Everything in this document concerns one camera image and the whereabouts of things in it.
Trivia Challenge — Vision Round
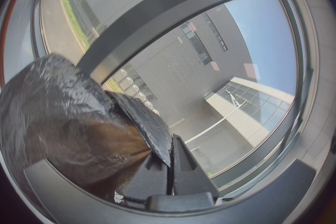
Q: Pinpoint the black plastic bag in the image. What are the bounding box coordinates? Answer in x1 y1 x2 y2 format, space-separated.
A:
0 53 174 204

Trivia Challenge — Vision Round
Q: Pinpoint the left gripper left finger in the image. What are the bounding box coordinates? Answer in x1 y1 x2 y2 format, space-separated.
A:
123 153 174 198

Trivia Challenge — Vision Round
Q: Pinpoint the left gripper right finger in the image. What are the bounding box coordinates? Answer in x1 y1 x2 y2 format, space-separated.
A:
172 134 220 195

